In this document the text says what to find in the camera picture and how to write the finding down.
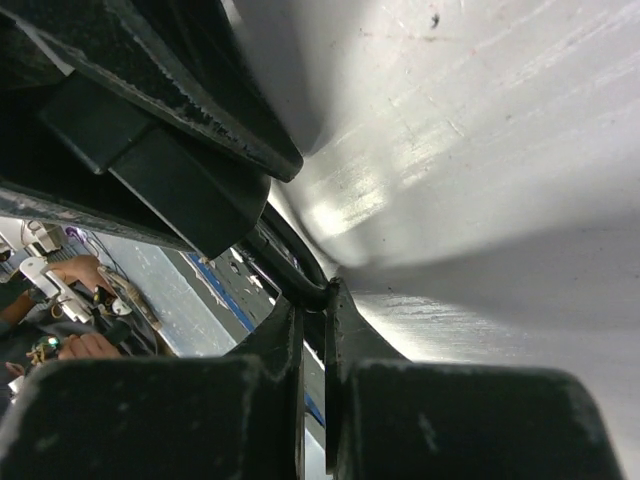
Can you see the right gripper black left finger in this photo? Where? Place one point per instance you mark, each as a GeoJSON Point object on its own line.
{"type": "Point", "coordinates": [238, 416]}

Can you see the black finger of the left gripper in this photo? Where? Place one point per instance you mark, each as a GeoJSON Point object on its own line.
{"type": "Point", "coordinates": [179, 61]}
{"type": "Point", "coordinates": [128, 218]}

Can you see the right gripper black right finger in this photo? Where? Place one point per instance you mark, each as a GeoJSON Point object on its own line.
{"type": "Point", "coordinates": [388, 417]}

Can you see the black padlock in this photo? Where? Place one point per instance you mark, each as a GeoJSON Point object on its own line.
{"type": "Point", "coordinates": [208, 200]}

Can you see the person at background desk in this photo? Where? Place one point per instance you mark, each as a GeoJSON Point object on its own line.
{"type": "Point", "coordinates": [71, 309]}

